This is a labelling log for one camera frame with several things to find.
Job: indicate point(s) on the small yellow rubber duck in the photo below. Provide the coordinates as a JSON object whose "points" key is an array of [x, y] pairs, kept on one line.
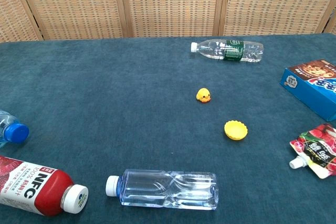
{"points": [[203, 95]]}

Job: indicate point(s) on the blue cookie box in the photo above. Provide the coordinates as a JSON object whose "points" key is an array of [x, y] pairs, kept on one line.
{"points": [[315, 90]]}

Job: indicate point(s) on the red jelly drink pouch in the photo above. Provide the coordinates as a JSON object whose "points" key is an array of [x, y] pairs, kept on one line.
{"points": [[320, 153]]}

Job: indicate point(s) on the blue plush tablecloth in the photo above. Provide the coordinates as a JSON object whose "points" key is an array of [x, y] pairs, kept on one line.
{"points": [[118, 103]]}

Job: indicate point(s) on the yellow fluted plastic cap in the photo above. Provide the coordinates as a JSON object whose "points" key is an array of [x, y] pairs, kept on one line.
{"points": [[235, 130]]}

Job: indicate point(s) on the blue cap drink bottle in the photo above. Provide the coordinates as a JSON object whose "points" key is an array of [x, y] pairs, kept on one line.
{"points": [[15, 132]]}

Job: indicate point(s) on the red NFC juice bottle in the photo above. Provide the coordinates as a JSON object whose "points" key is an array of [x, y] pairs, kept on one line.
{"points": [[39, 187]]}

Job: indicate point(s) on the square clear water bottle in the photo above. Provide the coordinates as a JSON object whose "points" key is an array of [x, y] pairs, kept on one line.
{"points": [[168, 190]]}

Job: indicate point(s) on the woven wicker folding screen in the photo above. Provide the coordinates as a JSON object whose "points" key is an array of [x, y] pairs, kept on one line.
{"points": [[170, 3]]}

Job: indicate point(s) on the green label water bottle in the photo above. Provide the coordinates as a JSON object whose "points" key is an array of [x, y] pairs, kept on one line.
{"points": [[232, 51]]}

